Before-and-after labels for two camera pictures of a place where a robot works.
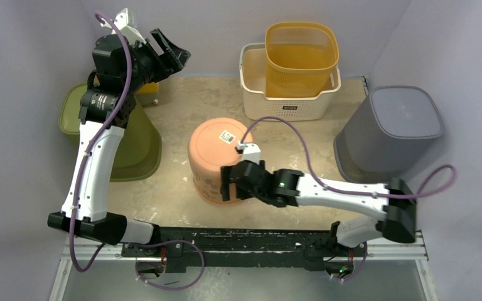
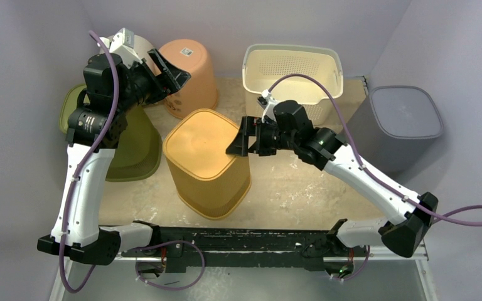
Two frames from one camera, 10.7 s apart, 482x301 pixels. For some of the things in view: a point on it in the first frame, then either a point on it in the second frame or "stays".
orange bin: [211, 145] → [199, 95]
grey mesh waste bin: [390, 133] stays
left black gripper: [175, 58] → [169, 82]
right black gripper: [233, 182] → [253, 136]
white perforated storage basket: [258, 106] stays
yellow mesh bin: [299, 56] → [209, 182]
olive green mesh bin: [139, 157] stays
